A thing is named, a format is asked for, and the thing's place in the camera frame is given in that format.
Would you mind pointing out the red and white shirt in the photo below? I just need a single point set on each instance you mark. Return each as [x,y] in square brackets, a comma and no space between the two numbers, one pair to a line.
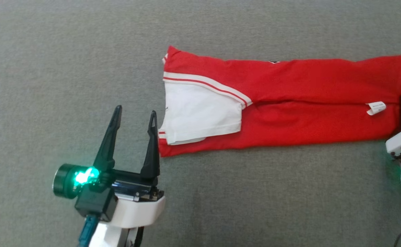
[307,82]

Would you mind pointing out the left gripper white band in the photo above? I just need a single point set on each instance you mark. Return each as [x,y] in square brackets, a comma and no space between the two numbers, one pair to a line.
[138,209]

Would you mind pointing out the large grey sofa seat cushion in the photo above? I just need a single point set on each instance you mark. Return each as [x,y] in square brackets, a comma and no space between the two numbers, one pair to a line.
[221,192]

